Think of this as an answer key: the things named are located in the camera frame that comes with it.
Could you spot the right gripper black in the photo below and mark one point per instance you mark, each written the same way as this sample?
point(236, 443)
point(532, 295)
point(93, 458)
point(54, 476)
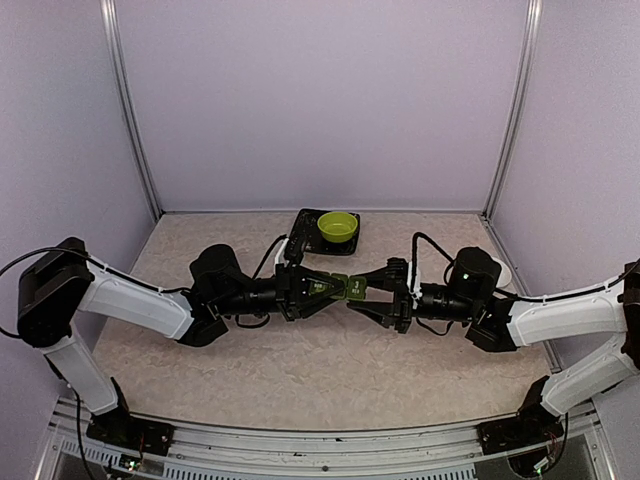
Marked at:
point(401, 309)

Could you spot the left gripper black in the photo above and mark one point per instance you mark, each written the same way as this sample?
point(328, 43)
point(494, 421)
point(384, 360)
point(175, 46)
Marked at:
point(292, 291)

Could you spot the green pill organizer box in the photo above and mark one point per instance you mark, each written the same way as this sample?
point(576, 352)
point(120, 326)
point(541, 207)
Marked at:
point(342, 287)

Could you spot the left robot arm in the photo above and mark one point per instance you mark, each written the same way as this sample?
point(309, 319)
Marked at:
point(65, 280)

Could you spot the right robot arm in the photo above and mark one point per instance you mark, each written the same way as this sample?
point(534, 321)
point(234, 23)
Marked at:
point(499, 322)

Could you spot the lime green bowl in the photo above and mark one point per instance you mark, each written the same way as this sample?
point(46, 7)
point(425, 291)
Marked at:
point(337, 227)

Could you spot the black patterned tray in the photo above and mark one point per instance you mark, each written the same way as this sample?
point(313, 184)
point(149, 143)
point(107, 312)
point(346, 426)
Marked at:
point(306, 222)

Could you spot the white bottle lid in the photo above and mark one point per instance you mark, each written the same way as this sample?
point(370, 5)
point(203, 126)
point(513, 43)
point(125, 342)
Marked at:
point(505, 276)

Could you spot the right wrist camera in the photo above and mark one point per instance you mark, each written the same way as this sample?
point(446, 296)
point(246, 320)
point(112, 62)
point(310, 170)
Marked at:
point(413, 282)

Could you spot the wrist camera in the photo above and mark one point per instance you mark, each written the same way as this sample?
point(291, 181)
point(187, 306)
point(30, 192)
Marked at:
point(292, 249)
point(413, 282)

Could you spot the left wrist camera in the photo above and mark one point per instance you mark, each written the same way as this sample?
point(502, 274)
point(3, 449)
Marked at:
point(292, 249)

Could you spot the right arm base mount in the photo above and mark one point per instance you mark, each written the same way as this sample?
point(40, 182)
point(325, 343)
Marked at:
point(519, 431)

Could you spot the aluminium front frame rail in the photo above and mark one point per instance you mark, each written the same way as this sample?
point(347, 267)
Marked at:
point(446, 451)

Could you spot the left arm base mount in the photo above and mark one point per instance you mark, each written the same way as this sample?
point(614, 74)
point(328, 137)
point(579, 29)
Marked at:
point(133, 433)

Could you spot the right aluminium corner post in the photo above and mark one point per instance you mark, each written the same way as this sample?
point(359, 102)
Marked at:
point(517, 107)

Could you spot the aluminium corner post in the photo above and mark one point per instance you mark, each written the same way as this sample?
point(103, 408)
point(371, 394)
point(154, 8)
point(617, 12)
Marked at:
point(109, 15)
point(517, 107)

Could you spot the left aluminium corner post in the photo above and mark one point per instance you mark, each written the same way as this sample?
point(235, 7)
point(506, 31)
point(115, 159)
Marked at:
point(109, 15)

